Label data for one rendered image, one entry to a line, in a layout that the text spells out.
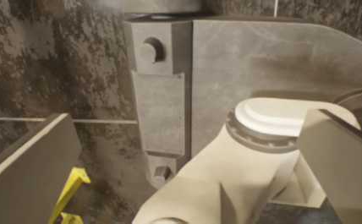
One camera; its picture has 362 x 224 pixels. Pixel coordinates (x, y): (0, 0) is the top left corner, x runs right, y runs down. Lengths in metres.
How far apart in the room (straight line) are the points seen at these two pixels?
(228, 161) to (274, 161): 0.07
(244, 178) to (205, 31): 0.30
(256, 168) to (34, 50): 0.84
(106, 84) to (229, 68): 0.47
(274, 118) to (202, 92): 0.20
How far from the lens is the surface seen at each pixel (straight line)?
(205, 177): 0.29
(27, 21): 0.90
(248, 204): 0.28
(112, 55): 0.72
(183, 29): 0.43
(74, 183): 1.19
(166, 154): 0.58
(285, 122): 0.36
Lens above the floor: 0.61
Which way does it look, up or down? 58 degrees down
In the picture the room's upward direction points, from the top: 160 degrees counter-clockwise
